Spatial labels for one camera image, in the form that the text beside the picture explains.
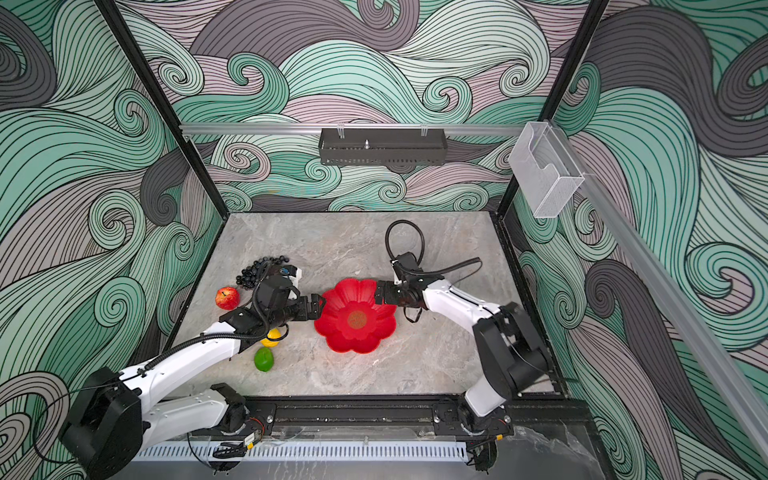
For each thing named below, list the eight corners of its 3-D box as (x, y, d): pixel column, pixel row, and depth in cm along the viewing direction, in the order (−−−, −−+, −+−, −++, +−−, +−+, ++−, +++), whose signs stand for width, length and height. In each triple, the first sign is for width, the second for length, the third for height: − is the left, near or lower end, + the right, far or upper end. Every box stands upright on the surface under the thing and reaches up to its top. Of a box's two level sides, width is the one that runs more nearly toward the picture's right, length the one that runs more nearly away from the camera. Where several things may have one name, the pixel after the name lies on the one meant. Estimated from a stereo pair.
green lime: (255, 372, 83) (250, 367, 79) (260, 351, 86) (256, 346, 83) (272, 372, 83) (267, 367, 79) (276, 351, 86) (272, 346, 83)
